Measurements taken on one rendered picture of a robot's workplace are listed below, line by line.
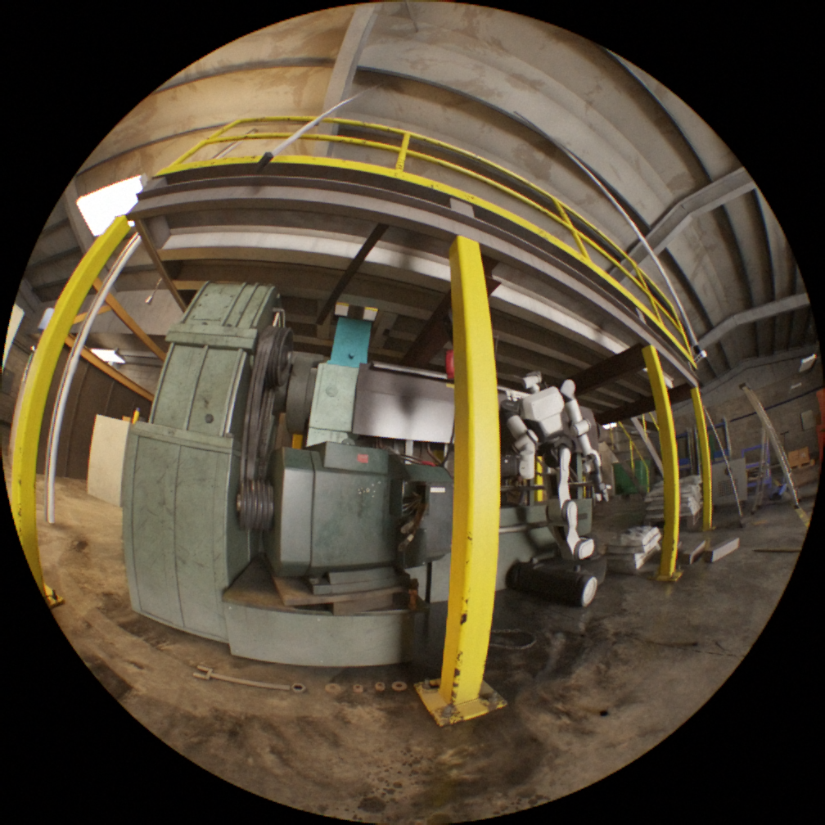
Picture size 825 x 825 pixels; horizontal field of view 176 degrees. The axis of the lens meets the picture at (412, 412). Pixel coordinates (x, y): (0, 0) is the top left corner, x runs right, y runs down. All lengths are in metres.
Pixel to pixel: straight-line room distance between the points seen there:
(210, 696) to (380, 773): 0.53
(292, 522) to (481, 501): 0.55
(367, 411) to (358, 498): 0.80
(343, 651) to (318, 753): 0.46
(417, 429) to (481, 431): 0.98
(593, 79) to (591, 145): 1.29
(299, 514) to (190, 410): 0.65
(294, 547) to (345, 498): 0.24
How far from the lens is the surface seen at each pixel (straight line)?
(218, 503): 1.09
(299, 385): 1.57
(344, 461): 0.91
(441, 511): 1.15
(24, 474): 1.41
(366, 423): 1.60
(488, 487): 0.72
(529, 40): 5.13
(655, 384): 2.24
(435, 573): 1.72
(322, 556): 0.91
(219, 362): 1.27
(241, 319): 1.36
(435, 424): 1.73
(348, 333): 1.87
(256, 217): 1.74
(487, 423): 0.74
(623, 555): 2.57
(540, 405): 1.63
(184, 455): 1.17
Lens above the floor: 0.74
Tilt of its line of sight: 16 degrees up
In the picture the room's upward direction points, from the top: 2 degrees clockwise
